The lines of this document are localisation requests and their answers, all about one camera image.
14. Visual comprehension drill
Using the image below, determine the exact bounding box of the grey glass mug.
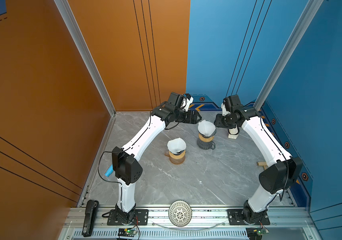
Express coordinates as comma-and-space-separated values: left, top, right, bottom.
197, 139, 216, 150

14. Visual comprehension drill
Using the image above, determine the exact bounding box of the white paper coffee filter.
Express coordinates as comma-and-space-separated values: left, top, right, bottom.
167, 138, 186, 155

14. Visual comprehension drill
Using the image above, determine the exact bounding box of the wooden dripper ring holder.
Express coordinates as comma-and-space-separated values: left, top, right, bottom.
169, 151, 185, 160

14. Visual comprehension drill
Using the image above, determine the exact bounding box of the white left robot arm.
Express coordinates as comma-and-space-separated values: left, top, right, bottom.
112, 92, 201, 220

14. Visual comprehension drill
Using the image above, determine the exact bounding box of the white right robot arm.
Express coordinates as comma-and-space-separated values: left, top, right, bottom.
214, 95, 303, 224

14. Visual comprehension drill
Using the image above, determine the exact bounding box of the cream coffee filter pack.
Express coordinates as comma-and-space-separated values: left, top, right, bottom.
228, 127, 239, 139

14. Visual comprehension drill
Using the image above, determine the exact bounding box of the wooden mallet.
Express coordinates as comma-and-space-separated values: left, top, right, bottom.
257, 162, 268, 170

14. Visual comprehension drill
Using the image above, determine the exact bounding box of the white woven basket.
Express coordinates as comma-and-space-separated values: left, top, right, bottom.
169, 200, 192, 227

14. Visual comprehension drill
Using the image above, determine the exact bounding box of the right green circuit board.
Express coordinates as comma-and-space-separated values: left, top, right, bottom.
246, 228, 269, 240

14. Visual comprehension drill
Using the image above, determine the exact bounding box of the green circuit board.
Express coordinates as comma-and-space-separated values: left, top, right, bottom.
118, 228, 138, 239
246, 228, 269, 240

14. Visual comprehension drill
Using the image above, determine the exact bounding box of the left green circuit board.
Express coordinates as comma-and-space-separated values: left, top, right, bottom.
118, 228, 138, 239

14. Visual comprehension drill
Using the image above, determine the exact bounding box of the black handheld device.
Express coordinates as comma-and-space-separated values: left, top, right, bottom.
82, 200, 100, 237

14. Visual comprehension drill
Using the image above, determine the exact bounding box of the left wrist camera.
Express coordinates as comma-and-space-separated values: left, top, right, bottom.
181, 94, 193, 112

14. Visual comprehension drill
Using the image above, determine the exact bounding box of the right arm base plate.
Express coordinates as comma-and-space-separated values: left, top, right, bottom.
227, 209, 270, 226

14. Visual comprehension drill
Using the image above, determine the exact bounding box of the aluminium mounting rail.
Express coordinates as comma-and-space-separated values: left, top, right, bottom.
59, 201, 319, 240

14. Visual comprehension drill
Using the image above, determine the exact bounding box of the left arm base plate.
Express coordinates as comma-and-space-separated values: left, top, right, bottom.
107, 209, 149, 226

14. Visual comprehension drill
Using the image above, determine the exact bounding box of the aluminium corner post right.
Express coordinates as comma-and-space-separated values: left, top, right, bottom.
253, 0, 323, 111

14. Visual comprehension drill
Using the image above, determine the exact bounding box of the aluminium corner post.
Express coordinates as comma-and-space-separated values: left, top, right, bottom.
53, 0, 117, 116
253, 0, 323, 111

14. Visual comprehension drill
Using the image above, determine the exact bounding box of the aluminium corner post left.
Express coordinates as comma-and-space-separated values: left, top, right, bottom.
53, 0, 117, 116

